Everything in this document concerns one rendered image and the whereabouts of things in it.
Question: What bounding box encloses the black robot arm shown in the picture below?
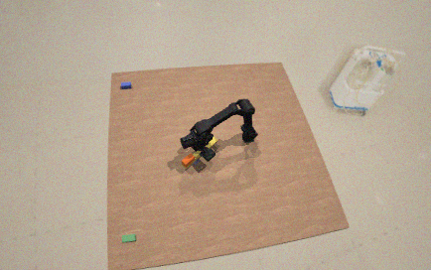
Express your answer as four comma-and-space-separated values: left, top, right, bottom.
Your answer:
180, 98, 258, 149

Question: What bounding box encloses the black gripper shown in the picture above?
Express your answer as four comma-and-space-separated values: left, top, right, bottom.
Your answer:
192, 140, 216, 161

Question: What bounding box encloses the blue rectangular block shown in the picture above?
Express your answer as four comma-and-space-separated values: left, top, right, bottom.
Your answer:
121, 81, 131, 89

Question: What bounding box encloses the small green block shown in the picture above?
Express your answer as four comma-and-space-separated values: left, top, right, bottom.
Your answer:
122, 234, 136, 242

